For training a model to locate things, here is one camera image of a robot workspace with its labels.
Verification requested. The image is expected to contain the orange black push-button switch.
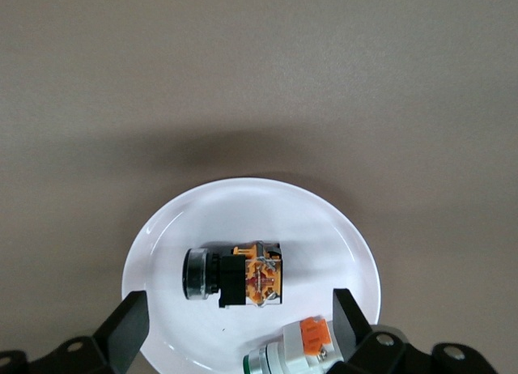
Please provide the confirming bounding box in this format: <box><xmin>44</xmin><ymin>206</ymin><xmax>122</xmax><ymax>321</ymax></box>
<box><xmin>181</xmin><ymin>240</ymin><xmax>285</xmax><ymax>311</ymax></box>

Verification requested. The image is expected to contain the brown table cover sheet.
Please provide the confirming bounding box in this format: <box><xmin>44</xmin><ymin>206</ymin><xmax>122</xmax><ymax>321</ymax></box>
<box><xmin>0</xmin><ymin>0</ymin><xmax>518</xmax><ymax>374</ymax></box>

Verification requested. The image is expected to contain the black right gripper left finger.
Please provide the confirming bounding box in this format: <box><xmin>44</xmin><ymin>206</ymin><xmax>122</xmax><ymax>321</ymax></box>
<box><xmin>0</xmin><ymin>291</ymin><xmax>151</xmax><ymax>374</ymax></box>

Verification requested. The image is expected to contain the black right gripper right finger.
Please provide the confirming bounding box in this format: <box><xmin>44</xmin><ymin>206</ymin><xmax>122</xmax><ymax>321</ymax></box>
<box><xmin>326</xmin><ymin>287</ymin><xmax>503</xmax><ymax>374</ymax></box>

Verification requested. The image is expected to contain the pale pink round plate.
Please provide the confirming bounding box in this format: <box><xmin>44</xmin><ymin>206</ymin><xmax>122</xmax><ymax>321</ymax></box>
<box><xmin>121</xmin><ymin>176</ymin><xmax>383</xmax><ymax>374</ymax></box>

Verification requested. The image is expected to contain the green white push-button switch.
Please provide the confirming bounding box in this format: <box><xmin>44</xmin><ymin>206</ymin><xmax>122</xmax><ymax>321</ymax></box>
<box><xmin>241</xmin><ymin>316</ymin><xmax>346</xmax><ymax>374</ymax></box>

